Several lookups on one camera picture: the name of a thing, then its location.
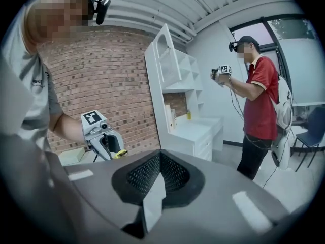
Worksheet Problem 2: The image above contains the person's gray t-shirt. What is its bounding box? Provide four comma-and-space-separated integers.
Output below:
0, 9, 64, 152

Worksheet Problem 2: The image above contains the black-framed window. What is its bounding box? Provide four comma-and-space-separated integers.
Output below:
228, 16, 320, 106

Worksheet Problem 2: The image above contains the person's head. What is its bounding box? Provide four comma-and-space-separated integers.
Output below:
25, 0, 96, 50

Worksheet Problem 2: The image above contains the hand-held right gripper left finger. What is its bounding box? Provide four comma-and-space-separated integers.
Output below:
50, 149, 162, 244

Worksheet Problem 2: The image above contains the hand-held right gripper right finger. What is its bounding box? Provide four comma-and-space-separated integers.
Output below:
149, 149, 291, 244

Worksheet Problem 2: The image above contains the white flat box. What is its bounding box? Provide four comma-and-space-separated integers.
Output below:
58, 147, 86, 166

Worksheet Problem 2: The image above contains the white hutch cabinet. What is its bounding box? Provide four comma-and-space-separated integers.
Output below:
144, 23, 224, 162

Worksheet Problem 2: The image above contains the person's left forearm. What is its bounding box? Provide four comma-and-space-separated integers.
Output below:
48, 113, 86, 143

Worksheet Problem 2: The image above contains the white desk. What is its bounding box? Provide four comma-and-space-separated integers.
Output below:
60, 150, 101, 166

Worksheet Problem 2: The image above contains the blue chair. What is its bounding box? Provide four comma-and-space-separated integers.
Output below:
294, 107, 325, 172

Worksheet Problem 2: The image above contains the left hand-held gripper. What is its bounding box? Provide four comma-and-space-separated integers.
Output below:
80, 110, 124, 161

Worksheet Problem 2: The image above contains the black head-mounted camera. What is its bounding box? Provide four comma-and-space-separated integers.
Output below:
94, 0, 112, 25

